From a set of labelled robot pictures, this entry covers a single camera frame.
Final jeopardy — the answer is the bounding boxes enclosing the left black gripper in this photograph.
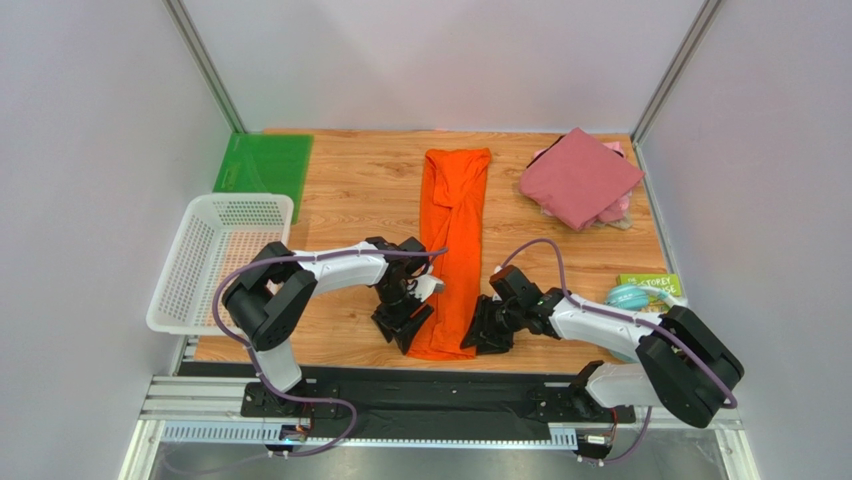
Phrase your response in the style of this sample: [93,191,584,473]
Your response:
[371,281,434,353]

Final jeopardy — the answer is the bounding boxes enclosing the green picture book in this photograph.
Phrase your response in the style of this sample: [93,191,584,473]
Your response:
[615,273,688,313]

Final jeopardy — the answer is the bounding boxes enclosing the green cutting mat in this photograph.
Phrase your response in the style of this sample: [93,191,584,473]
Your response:
[213,133,314,223]

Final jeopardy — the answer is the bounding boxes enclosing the white plastic basket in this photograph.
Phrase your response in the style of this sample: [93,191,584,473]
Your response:
[146,193,295,336]

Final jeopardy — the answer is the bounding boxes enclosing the aluminium frame rail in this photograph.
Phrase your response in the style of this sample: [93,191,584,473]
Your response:
[120,376,760,479]

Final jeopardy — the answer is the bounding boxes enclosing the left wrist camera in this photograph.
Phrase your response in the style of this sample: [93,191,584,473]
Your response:
[408,273,445,302]

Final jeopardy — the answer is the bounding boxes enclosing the teal headphones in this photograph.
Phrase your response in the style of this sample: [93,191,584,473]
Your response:
[605,283,688,311]

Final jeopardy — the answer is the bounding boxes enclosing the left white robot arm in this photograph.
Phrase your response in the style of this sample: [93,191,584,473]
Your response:
[211,236,446,393]

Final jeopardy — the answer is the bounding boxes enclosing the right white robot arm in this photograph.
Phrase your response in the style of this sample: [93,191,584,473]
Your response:
[461,265,745,428]

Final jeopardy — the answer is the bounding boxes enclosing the folded maroon t shirt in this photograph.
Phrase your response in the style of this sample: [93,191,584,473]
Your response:
[519,128,644,231]

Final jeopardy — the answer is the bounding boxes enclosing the orange t shirt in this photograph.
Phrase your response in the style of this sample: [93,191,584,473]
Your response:
[407,148,492,361]

